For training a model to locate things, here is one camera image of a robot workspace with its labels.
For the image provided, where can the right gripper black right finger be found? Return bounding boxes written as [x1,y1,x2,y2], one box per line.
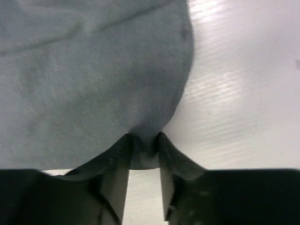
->
[157,133,300,225]

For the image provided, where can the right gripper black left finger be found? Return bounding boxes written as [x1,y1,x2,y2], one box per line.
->
[0,135,131,225]

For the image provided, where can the grey long sleeve shirt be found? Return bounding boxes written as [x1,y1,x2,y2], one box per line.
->
[0,0,194,170]

